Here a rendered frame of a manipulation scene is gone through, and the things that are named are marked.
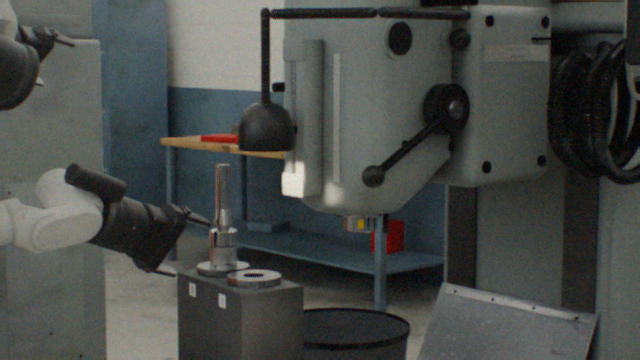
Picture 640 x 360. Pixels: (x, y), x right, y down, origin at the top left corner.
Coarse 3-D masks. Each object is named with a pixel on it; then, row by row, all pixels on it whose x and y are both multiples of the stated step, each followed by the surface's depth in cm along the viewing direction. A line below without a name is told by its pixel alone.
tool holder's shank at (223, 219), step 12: (216, 168) 187; (228, 168) 187; (216, 180) 187; (228, 180) 187; (216, 192) 187; (228, 192) 187; (216, 204) 188; (228, 204) 187; (216, 216) 188; (228, 216) 187; (228, 228) 188
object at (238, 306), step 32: (192, 288) 186; (224, 288) 178; (256, 288) 177; (288, 288) 178; (192, 320) 187; (224, 320) 178; (256, 320) 175; (288, 320) 179; (192, 352) 188; (224, 352) 179; (256, 352) 176; (288, 352) 179
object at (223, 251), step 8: (216, 240) 187; (224, 240) 187; (232, 240) 187; (216, 248) 187; (224, 248) 187; (232, 248) 187; (216, 256) 187; (224, 256) 187; (232, 256) 188; (216, 264) 187; (224, 264) 187; (232, 264) 188
